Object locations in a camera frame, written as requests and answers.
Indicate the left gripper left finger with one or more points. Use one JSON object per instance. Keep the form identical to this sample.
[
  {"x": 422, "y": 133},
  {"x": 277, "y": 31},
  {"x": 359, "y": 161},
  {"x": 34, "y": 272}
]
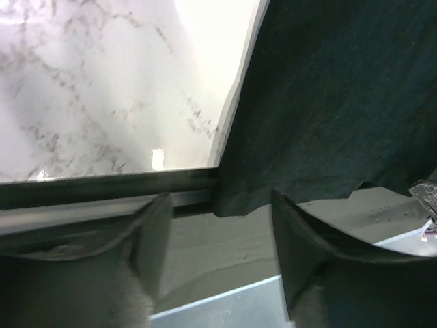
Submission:
[{"x": 78, "y": 275}]

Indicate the black t-shirt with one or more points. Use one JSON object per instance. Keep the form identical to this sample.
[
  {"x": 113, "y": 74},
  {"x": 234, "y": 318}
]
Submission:
[{"x": 337, "y": 94}]

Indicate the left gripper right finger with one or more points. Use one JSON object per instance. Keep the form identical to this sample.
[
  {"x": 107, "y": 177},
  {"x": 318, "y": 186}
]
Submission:
[{"x": 332, "y": 279}]

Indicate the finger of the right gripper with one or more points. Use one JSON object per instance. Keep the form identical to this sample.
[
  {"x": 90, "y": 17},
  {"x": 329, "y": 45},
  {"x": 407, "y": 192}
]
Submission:
[{"x": 425, "y": 192}]

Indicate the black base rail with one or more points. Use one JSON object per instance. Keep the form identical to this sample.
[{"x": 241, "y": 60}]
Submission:
[{"x": 205, "y": 254}]

